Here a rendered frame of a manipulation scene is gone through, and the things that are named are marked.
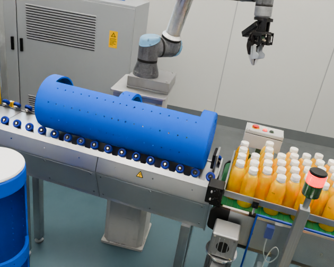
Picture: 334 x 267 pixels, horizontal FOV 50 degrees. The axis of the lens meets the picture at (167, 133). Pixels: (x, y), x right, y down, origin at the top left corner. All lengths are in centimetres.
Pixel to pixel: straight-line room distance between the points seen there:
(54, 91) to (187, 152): 72
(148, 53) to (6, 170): 100
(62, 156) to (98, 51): 159
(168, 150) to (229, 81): 291
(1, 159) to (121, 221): 116
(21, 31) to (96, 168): 205
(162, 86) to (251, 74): 251
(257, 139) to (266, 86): 258
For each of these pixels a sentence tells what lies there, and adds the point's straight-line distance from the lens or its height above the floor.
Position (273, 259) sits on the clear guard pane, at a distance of 173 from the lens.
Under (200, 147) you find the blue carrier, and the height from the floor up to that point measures 112.
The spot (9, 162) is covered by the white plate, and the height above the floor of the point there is 104.
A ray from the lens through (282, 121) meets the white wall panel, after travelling 470.
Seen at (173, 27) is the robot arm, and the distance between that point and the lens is 211.
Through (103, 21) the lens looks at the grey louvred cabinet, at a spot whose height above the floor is 128.
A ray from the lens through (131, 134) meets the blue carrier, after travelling 170.
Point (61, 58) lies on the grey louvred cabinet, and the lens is 351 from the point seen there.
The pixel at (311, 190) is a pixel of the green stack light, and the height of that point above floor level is 119.
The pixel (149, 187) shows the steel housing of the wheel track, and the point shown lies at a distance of 180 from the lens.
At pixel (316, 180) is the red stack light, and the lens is 137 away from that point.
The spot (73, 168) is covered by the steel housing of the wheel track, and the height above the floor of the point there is 81.
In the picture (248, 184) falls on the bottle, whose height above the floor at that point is 103.
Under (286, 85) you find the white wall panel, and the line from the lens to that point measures 455.
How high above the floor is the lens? 186
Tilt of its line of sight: 26 degrees down
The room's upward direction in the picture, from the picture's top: 9 degrees clockwise
